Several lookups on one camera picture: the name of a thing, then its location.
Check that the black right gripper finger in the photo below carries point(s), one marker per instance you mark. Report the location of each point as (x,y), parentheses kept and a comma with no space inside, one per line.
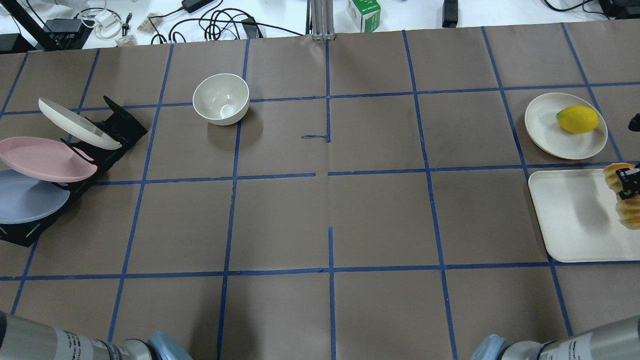
(629,179)

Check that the yellow striped bread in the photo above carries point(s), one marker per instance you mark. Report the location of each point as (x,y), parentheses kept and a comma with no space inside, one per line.
(628,209)

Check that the light blue plate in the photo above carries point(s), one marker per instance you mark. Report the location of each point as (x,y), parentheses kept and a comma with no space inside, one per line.
(25,199)

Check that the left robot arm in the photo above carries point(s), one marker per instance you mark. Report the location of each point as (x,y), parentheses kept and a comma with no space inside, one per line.
(24,339)

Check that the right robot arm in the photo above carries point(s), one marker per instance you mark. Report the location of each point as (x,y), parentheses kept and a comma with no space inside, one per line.
(617,340)

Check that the cream round plate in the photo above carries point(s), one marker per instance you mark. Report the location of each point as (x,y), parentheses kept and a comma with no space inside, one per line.
(545,131)

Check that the white tilted plate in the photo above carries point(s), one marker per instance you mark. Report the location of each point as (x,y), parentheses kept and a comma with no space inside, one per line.
(76,125)

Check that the pink plate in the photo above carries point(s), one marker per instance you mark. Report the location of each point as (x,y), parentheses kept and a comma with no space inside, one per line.
(45,159)

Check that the white square tray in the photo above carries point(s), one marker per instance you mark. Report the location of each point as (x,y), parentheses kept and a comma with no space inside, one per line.
(576,212)

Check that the yellow lemon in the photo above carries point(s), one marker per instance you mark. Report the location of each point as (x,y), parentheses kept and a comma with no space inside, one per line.
(578,119)

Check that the black device top edge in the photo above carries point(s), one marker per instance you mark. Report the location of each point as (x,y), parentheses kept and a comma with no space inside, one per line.
(449,14)

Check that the green white box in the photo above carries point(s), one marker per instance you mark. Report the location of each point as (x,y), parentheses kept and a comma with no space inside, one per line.
(365,14)

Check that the white bowl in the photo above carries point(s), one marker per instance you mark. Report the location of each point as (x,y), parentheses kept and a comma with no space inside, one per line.
(222,99)

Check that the black power adapter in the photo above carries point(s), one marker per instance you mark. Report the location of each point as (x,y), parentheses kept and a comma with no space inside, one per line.
(191,6)

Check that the black dish rack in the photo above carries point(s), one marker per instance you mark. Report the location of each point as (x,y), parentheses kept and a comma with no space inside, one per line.
(121,126)

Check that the black stand base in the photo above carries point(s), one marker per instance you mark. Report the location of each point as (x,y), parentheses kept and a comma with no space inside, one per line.
(52,34)

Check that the aluminium frame post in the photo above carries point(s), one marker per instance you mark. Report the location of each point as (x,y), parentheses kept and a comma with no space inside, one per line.
(320,20)

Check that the white charger with cable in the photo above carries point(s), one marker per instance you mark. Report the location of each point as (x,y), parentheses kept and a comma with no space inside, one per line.
(105,23)

